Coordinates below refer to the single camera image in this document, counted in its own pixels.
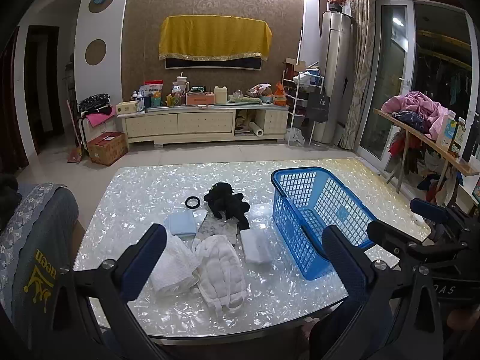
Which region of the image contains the yellow television cover cloth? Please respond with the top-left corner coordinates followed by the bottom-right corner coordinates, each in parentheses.
top-left (158, 16), bottom-right (273, 62)

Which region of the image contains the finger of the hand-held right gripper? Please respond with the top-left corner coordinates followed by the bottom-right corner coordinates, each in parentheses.
top-left (410, 197), bottom-right (470, 230)
top-left (366, 220), bottom-right (474, 262)

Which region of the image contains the white plastic bag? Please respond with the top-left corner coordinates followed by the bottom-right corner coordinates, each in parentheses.
top-left (287, 127), bottom-right (306, 147)

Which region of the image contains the blue plastic basket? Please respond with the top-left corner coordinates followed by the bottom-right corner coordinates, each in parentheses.
top-left (271, 166), bottom-right (379, 281)

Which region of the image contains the black shopping bag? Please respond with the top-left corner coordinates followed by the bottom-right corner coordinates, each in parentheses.
top-left (307, 89), bottom-right (331, 123)

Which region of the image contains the black patterned bag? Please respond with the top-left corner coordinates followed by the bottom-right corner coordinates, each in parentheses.
top-left (79, 93), bottom-right (111, 113)

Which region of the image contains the grey marbled cloth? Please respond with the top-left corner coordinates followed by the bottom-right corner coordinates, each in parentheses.
top-left (194, 209), bottom-right (241, 246)

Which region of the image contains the white quilted cloth with straps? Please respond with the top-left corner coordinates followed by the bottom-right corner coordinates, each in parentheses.
top-left (189, 234), bottom-right (248, 317)

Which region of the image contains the dark wooden door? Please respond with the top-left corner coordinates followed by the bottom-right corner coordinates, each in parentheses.
top-left (24, 25), bottom-right (61, 154)

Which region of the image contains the black television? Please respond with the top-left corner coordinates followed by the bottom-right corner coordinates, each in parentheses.
top-left (165, 54), bottom-right (263, 71)

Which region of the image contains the brown round wall disc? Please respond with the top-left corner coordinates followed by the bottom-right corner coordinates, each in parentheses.
top-left (85, 39), bottom-right (107, 64)

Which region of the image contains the white wire rack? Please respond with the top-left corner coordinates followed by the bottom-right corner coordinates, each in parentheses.
top-left (281, 58), bottom-right (325, 147)

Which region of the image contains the silver tower air conditioner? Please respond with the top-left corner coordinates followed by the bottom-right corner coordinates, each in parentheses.
top-left (315, 11), bottom-right (353, 146)

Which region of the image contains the black plush dragon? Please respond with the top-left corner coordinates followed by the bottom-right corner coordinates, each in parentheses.
top-left (203, 182), bottom-right (251, 230)

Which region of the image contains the glass sliding door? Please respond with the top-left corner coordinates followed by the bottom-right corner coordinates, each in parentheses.
top-left (358, 0), bottom-right (480, 166)

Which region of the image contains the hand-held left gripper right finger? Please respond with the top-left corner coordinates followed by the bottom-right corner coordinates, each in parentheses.
top-left (322, 225), bottom-right (445, 360)

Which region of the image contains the white detergent bottle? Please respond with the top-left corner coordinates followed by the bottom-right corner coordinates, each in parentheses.
top-left (437, 109), bottom-right (456, 147)

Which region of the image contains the white waffle towel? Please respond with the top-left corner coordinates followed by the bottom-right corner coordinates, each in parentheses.
top-left (150, 229), bottom-right (199, 298)

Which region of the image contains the pink clothes pile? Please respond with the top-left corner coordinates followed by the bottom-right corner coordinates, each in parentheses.
top-left (380, 91), bottom-right (449, 139)

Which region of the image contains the white sponge cloth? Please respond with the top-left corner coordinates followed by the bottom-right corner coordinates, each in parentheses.
top-left (240, 228), bottom-right (274, 265)

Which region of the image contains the open cardboard box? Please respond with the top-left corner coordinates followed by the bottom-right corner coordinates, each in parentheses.
top-left (283, 57), bottom-right (306, 74)

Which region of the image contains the dark bottle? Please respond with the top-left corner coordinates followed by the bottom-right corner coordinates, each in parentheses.
top-left (462, 114), bottom-right (480, 164)

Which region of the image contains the pink box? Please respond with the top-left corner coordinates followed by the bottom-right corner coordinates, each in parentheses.
top-left (186, 92), bottom-right (215, 106)

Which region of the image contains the pink cloth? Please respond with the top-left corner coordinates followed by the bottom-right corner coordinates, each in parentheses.
top-left (86, 112), bottom-right (113, 126)

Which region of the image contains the patterned beige curtain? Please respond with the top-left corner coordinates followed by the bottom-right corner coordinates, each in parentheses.
top-left (339, 0), bottom-right (376, 151)

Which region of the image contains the brown cardboard box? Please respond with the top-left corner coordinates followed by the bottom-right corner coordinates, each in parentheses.
top-left (87, 132), bottom-right (129, 167)

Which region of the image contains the cream television cabinet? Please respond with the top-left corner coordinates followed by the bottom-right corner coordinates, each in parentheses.
top-left (118, 104), bottom-right (290, 148)

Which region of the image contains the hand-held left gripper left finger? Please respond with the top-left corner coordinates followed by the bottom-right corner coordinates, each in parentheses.
top-left (45, 223), bottom-right (168, 360)

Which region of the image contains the grey printed chair cover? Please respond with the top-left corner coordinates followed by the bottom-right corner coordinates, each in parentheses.
top-left (0, 183), bottom-right (80, 349)

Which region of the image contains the green drink carton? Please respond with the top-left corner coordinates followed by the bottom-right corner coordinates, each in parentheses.
top-left (450, 117), bottom-right (467, 154)

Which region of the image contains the red and white bag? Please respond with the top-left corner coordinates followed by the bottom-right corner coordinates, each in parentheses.
top-left (144, 80), bottom-right (164, 98)

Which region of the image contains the long wooden board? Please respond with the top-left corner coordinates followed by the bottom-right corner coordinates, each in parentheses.
top-left (373, 108), bottom-right (480, 177)

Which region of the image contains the light blue cloth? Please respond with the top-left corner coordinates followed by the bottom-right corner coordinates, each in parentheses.
top-left (165, 210), bottom-right (196, 237)

